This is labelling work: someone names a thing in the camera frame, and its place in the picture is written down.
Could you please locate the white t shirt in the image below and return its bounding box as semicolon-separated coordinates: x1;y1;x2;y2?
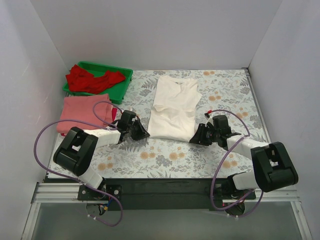
147;75;202;142

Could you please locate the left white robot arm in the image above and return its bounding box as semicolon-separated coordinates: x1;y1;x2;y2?
53;110;150;200

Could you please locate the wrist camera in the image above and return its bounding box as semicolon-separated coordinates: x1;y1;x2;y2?
204;113;214;127
130;115;140;125

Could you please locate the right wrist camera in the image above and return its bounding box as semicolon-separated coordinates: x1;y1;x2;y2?
204;113;214;127

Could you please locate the green plastic bin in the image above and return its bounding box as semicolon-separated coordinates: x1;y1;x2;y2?
62;61;133;104

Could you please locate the red t shirt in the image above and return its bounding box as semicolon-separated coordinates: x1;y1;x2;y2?
65;64;126;95

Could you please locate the folded pink t shirt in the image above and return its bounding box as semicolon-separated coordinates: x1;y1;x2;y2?
56;94;113;134

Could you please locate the floral table mat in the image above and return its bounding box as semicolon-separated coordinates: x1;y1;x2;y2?
91;69;270;178

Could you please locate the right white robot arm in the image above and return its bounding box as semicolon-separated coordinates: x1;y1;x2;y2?
189;115;299;199

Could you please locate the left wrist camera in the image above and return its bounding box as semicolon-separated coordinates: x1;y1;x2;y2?
130;115;140;125

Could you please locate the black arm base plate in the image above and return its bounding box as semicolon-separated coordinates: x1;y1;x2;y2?
77;177;257;212

